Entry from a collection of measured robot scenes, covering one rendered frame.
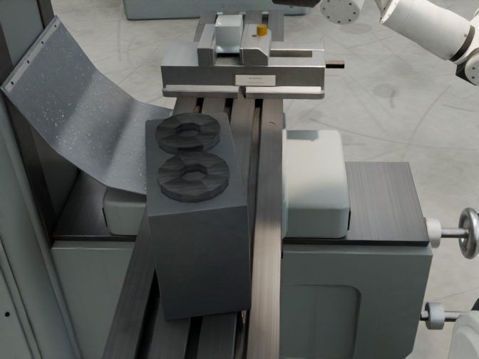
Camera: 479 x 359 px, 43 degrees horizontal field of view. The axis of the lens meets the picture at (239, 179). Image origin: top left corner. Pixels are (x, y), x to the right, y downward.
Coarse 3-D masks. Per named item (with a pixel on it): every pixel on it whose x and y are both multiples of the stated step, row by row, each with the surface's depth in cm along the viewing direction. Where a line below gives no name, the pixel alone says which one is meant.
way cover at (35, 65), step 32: (64, 32) 130; (32, 64) 115; (64, 64) 126; (32, 96) 112; (64, 96) 121; (96, 96) 131; (128, 96) 140; (64, 128) 117; (96, 128) 124; (128, 128) 132; (96, 160) 119; (128, 160) 124
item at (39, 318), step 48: (0, 0) 105; (48, 0) 126; (0, 48) 104; (0, 96) 106; (0, 144) 110; (0, 192) 114; (48, 192) 127; (0, 240) 120; (48, 240) 127; (0, 288) 127; (48, 288) 132; (0, 336) 136; (48, 336) 138
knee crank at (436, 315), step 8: (432, 304) 134; (440, 304) 134; (424, 312) 134; (432, 312) 132; (440, 312) 132; (448, 312) 134; (456, 312) 134; (424, 320) 134; (432, 320) 132; (440, 320) 132; (448, 320) 134; (432, 328) 133; (440, 328) 133
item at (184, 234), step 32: (160, 128) 84; (192, 128) 86; (224, 128) 86; (160, 160) 81; (192, 160) 78; (224, 160) 78; (160, 192) 75; (192, 192) 73; (224, 192) 75; (160, 224) 73; (192, 224) 73; (224, 224) 74; (160, 256) 76; (192, 256) 76; (224, 256) 77; (160, 288) 79; (192, 288) 80; (224, 288) 81
